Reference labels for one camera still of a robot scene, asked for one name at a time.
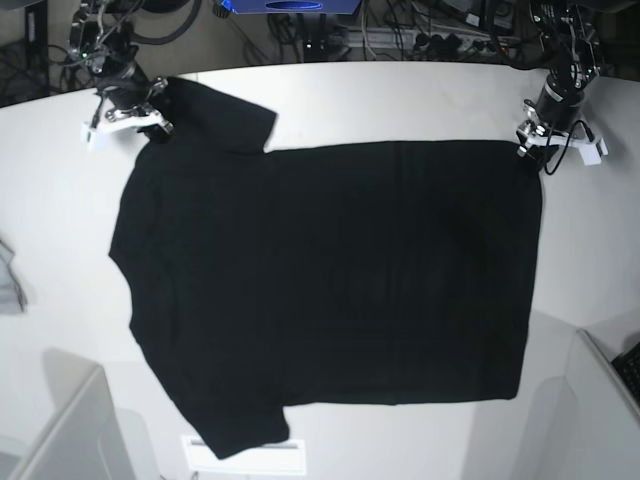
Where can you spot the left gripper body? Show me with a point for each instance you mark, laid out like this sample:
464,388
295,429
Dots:
552,113

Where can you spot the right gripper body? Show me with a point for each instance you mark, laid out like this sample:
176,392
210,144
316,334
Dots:
123,89

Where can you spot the black T-shirt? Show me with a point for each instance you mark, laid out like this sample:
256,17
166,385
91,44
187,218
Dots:
374,273

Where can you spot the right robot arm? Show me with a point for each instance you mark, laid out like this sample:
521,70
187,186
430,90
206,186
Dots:
101,43

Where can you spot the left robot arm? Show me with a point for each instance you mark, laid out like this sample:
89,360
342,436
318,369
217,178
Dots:
571,43

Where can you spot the blue box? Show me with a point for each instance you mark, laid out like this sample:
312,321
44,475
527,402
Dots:
252,7

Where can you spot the white power strip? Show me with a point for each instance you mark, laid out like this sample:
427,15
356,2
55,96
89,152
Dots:
375,40

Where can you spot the black keyboard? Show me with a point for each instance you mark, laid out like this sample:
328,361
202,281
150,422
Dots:
627,366

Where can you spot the right white partition panel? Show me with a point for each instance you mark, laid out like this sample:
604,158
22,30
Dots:
583,424

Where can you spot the white partition panel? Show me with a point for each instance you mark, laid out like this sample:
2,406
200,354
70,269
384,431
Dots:
583,424
82,440

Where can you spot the left white partition panel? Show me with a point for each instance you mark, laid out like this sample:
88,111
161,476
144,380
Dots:
82,440

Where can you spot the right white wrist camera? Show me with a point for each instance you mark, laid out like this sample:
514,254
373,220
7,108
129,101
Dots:
106,134

